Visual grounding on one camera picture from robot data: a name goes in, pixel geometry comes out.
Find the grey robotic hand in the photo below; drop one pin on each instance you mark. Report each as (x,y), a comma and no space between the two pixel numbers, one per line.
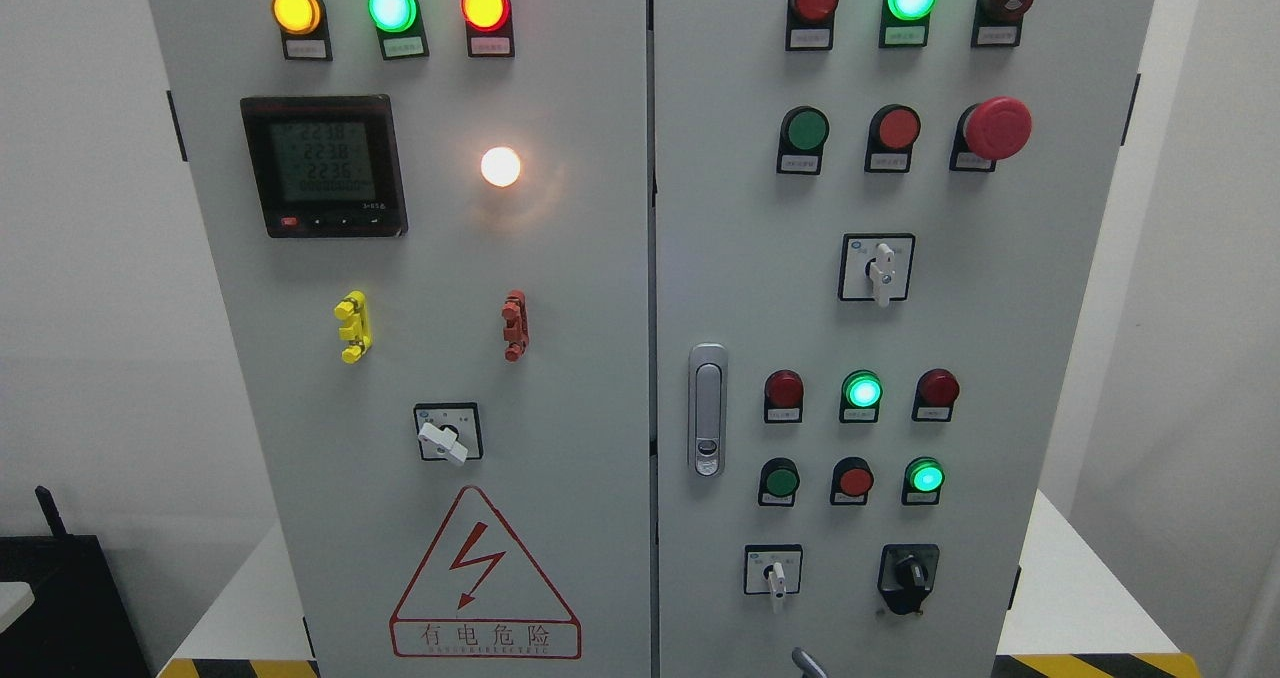
(808,666)

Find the silver door handle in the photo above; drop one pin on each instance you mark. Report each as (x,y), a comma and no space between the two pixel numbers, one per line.
(705,408)

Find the red push button lower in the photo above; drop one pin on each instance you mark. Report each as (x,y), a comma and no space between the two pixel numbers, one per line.
(851,482)

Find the red push button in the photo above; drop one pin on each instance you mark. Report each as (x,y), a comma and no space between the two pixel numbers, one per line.
(891,136)
(851,482)

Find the green lit push button lower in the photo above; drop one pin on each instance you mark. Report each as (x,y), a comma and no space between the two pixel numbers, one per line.
(922,482)

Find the dark red lamp middle left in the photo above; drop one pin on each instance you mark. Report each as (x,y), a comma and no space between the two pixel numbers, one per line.
(783,397)

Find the dark red lamp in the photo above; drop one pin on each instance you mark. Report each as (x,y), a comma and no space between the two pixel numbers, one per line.
(783,397)
(936,393)

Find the green lit lamp middle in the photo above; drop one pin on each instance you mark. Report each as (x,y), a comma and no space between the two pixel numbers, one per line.
(861,397)

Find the green lit lamp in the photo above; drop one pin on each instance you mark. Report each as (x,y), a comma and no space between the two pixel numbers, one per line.
(905,23)
(861,397)

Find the dark red lamp middle right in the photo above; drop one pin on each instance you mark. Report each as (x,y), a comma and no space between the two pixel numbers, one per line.
(936,393)

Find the red electric hazard warning sticker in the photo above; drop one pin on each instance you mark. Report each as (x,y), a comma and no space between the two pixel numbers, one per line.
(478,593)

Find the grey electrical cabinet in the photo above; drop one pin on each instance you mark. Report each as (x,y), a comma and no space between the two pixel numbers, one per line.
(649,218)

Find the red terminal clip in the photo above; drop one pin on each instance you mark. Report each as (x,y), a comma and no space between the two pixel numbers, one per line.
(516,325)

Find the green push button upper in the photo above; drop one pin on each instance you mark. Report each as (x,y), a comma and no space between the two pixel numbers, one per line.
(803,133)

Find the red push button upper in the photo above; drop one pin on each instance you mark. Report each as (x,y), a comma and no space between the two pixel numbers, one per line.
(891,136)

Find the red emergency stop button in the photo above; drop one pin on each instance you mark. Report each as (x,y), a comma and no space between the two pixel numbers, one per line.
(992,130)

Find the yellow terminal clip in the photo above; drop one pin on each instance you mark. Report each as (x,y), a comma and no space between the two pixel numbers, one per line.
(352,312)

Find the white lit indicator lamp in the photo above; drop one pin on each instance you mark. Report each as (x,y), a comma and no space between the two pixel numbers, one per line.
(501,166)

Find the red indicator lamp top right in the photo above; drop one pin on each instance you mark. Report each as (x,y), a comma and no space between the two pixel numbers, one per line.
(810,25)

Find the green lit lamp top right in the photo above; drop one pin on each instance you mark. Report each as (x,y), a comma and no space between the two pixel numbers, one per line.
(905,23)

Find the black digital power meter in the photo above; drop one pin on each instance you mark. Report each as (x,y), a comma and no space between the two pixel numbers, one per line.
(326,167)

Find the dark red buzzer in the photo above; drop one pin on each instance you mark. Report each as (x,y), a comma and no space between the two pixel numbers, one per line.
(998,23)

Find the black box with antenna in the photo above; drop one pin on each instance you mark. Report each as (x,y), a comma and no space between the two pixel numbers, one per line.
(77,626)

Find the red lit indicator lamp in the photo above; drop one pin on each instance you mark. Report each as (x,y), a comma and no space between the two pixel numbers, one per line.
(489,28)

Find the green indicator lamp top left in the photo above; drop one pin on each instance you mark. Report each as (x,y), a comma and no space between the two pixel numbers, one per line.
(401,32)

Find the yellow indicator lamp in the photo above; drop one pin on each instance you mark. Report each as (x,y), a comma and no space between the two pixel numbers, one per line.
(303,29)

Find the white selector switch bottom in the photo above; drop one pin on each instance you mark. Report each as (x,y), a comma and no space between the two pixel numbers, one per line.
(772,570)

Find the black rotary knob switch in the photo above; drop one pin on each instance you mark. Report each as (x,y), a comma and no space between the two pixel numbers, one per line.
(906,576)

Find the white rotary selector switch right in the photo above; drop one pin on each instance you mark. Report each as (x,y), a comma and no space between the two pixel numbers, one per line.
(875,267)

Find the white rotary selector switch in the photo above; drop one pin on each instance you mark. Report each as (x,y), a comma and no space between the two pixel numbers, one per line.
(875,267)
(449,432)

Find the white rotary selector switch left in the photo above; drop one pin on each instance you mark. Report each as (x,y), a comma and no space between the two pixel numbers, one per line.
(449,432)

